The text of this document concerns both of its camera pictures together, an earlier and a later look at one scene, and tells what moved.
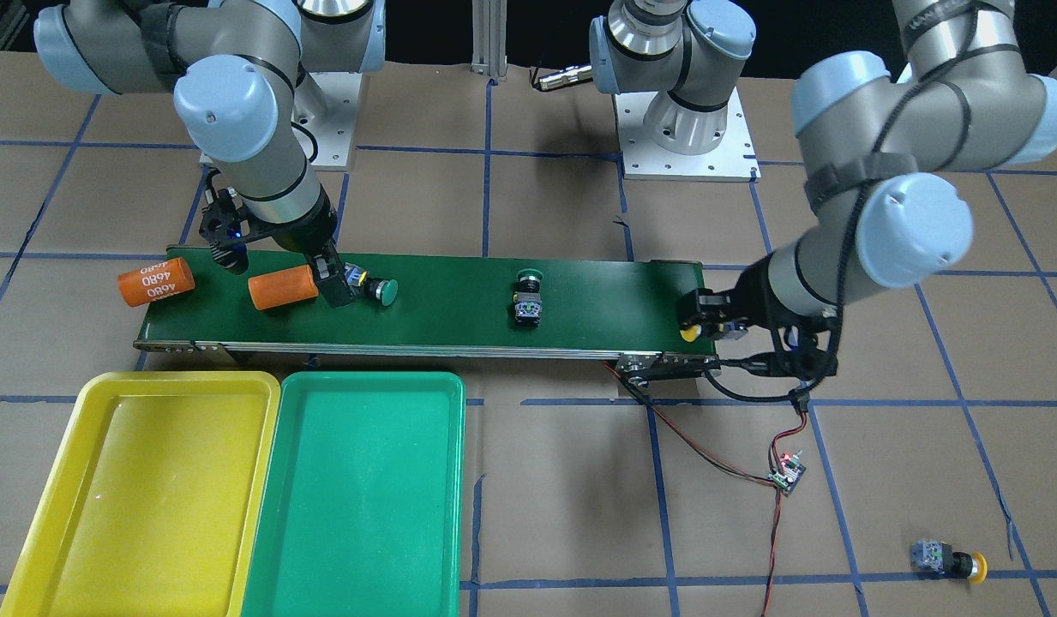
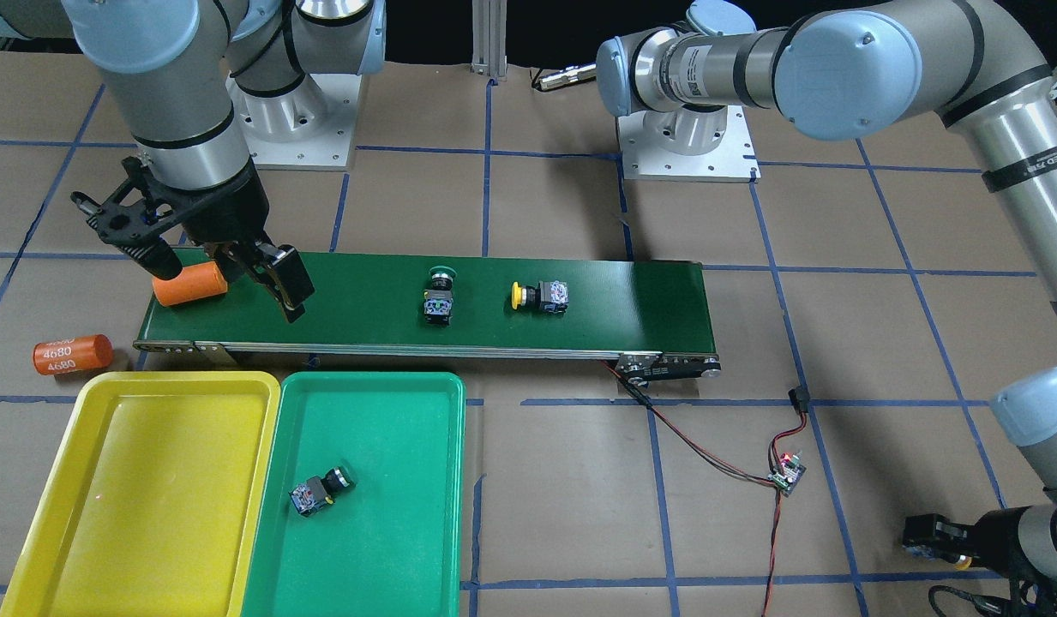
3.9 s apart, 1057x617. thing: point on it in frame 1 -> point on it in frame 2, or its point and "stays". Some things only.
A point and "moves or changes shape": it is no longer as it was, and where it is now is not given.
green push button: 384,290 -> 317,493
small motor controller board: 788,474 stays
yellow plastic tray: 153,500 stays
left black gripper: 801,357 -> 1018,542
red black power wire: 672,428 stays
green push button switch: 528,298 -> 439,299
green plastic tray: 363,511 stays
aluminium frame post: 489,35 stays
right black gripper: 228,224 -> 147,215
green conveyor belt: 627,309 stays
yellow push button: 731,329 -> 551,296
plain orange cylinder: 282,287 moves or changes shape
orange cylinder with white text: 154,282 -> 75,355
